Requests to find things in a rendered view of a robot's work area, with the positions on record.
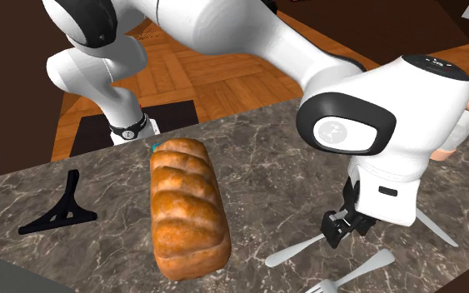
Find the silver cutlery handle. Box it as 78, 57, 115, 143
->
264, 232, 327, 268

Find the silver pointed knife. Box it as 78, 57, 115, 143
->
415, 207, 460, 249

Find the brown bread loaf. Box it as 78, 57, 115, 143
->
148, 137, 232, 282

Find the black squeegee tool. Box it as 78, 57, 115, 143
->
17, 169, 98, 236

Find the silver fork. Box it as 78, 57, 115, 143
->
304, 248, 397, 293

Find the toy figure in white clothes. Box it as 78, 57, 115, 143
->
428, 90, 469, 162

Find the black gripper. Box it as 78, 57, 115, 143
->
320, 176, 378, 250

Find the dark robot stand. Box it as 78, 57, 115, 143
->
70, 100, 200, 158

